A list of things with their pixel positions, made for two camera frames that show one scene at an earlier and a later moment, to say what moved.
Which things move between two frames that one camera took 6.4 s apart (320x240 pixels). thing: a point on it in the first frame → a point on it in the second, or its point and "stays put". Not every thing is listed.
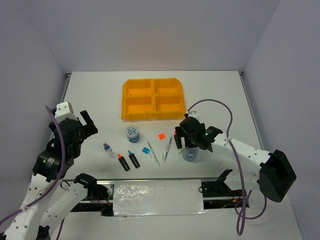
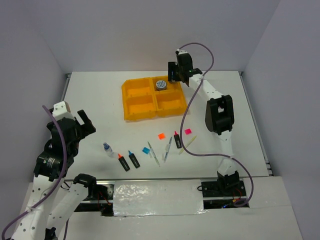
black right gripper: x=181 y=133 → x=172 y=67
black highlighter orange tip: x=123 y=162 stays put
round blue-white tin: x=132 y=134 → x=161 y=85
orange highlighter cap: x=161 y=136 stays put
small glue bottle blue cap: x=108 y=150 stays put
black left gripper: x=90 y=128 stays put
